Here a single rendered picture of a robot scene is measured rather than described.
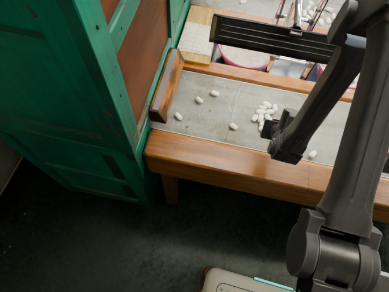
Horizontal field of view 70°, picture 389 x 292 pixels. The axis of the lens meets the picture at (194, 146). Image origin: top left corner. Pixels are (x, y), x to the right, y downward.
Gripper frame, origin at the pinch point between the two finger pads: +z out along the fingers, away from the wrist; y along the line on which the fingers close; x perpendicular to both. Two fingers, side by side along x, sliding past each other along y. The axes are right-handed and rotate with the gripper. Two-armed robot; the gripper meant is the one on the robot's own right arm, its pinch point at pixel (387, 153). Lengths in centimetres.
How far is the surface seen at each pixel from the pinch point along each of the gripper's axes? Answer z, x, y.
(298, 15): 0, -34, 41
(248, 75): 28, -12, 48
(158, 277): 16, 100, 69
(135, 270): 16, 100, 82
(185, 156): -3, 15, 65
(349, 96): 27.7, -11.4, 6.7
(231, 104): 19, 0, 53
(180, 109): 14, 4, 72
